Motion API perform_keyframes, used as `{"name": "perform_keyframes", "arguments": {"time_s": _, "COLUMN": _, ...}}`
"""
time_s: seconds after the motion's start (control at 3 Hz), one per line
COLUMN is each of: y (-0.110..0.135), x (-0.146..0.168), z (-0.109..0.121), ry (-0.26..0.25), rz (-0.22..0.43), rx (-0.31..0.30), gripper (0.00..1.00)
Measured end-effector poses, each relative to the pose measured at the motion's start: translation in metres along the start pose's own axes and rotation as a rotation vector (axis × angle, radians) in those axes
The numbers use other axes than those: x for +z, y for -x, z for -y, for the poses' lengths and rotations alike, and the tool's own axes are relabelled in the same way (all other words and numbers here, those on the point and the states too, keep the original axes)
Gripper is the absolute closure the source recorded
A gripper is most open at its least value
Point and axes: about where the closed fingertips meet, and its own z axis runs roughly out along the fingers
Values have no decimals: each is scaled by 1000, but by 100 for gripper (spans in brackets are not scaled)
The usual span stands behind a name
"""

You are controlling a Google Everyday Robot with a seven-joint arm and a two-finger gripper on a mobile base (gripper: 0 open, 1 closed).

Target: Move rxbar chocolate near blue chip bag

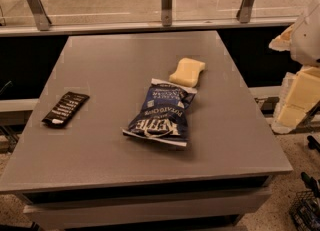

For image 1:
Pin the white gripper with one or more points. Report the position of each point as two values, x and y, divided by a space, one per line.
309 40

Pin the black rxbar chocolate bar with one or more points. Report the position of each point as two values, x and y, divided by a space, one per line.
65 109

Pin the blue Kettle chip bag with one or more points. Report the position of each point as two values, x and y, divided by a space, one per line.
162 117

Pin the yellow sponge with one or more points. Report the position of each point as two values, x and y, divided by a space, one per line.
187 72

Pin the grey table drawer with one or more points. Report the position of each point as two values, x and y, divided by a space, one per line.
127 210

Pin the right metal railing bracket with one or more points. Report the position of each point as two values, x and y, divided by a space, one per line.
245 11

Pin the metal railing bracket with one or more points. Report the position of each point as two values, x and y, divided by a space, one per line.
245 11
41 19
166 12

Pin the black wire basket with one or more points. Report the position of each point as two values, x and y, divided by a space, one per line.
305 212

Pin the middle metal railing bracket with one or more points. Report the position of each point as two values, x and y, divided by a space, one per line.
166 12

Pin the left metal railing bracket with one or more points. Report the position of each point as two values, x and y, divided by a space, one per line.
41 19

